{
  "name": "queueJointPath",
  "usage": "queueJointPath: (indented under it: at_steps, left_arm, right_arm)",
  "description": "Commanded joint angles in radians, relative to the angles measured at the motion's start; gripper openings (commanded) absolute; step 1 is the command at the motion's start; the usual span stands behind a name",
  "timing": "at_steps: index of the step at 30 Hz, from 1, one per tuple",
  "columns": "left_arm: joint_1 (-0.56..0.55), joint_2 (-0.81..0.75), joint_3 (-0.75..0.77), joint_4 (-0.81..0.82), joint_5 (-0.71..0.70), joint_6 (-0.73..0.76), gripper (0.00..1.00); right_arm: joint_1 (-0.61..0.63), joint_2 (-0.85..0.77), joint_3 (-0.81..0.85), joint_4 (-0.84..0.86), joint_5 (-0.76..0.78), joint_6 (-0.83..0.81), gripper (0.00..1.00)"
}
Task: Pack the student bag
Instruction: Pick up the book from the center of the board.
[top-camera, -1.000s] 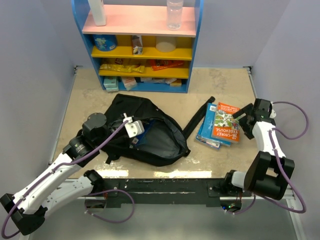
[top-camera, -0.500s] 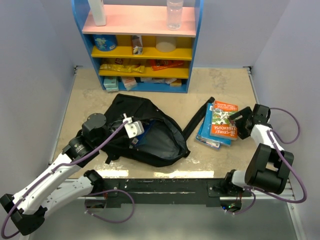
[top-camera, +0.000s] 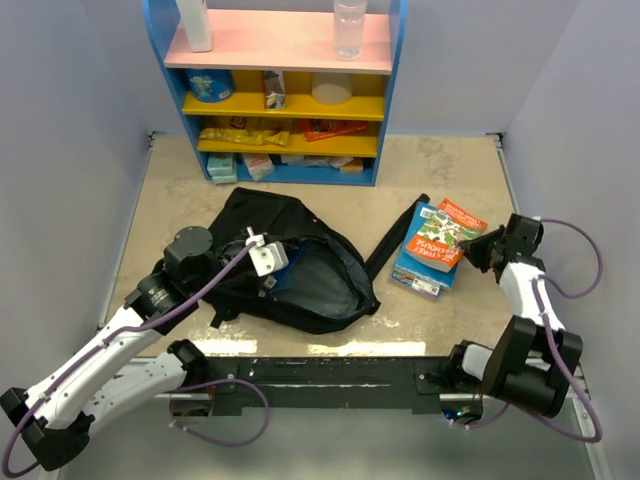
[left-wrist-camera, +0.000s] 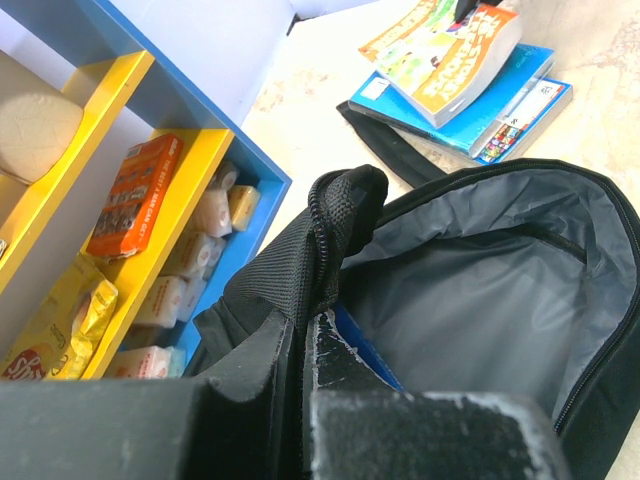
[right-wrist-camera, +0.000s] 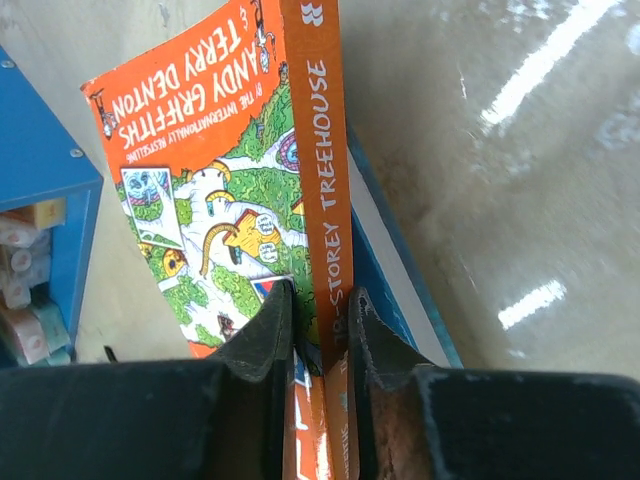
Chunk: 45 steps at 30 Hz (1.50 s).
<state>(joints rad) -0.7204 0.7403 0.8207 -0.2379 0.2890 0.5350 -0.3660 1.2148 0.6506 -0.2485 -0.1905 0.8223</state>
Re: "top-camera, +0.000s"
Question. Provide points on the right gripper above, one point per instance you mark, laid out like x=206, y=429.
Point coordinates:
x=473, y=251

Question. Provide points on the blue orange book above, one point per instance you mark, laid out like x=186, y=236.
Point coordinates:
x=435, y=243

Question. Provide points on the black backpack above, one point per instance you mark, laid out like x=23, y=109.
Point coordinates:
x=332, y=283

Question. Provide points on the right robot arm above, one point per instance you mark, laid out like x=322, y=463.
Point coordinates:
x=530, y=364

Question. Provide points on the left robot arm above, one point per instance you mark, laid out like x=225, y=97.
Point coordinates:
x=56, y=417

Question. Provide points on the teal tissue pack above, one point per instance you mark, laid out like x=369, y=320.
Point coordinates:
x=222, y=168

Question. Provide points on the pink tissue pack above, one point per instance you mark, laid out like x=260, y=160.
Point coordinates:
x=259, y=165

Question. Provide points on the yellow chips bag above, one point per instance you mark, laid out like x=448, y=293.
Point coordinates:
x=253, y=131

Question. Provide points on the yellow soap pack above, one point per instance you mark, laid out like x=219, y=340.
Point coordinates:
x=354, y=166

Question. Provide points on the blue children's book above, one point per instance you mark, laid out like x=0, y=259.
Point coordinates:
x=409, y=272

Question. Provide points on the white wrapped packs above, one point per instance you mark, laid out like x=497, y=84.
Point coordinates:
x=335, y=162

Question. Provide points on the orange snack box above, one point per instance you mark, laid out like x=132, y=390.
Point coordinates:
x=314, y=130

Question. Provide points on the blue shelf unit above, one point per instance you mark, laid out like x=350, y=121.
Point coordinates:
x=298, y=43

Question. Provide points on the blue round can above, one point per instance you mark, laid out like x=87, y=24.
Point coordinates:
x=211, y=85

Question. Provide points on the small carton box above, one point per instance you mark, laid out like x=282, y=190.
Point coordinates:
x=274, y=89

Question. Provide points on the white round container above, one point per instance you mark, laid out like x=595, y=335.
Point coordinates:
x=330, y=88

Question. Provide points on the white bottle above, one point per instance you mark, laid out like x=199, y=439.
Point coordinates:
x=194, y=17

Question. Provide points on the clear plastic bottle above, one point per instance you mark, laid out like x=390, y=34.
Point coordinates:
x=348, y=28

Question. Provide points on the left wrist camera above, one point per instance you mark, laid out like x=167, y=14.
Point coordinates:
x=266, y=257

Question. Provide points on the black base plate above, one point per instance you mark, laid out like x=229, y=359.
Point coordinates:
x=422, y=385

